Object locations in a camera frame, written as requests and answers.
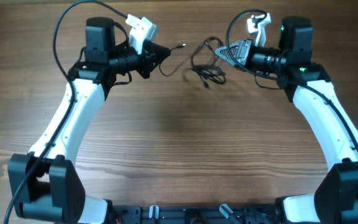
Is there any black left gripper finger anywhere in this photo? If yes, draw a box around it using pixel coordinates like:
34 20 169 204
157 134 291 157
149 51 170 72
150 42 171 56

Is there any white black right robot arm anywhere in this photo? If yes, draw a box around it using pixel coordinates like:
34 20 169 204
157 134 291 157
215 9 358 223

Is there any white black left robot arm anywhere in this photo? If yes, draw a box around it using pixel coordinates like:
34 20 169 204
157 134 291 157
8 15 170 223

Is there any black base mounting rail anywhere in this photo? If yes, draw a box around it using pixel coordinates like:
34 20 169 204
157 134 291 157
105 204 283 224

